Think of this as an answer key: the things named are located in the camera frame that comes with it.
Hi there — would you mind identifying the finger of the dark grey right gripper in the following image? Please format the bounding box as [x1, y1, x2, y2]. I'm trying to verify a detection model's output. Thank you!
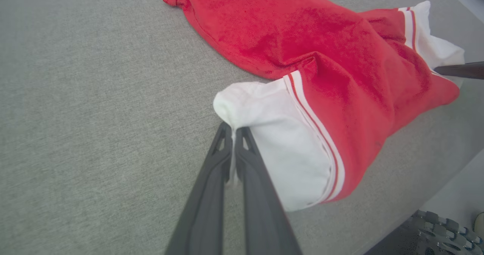
[434, 61, 484, 80]

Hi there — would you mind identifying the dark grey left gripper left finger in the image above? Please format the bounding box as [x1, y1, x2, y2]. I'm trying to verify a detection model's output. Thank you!
[165, 122, 233, 255]

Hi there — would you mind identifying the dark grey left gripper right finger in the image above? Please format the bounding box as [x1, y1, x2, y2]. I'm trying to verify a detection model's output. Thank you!
[234, 126, 303, 255]

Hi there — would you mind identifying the red and white garment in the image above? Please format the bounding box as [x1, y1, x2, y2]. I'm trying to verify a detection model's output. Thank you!
[163, 0, 466, 213]

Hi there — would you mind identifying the grey fabric sofa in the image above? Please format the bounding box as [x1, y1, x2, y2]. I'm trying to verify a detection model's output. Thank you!
[0, 0, 484, 255]

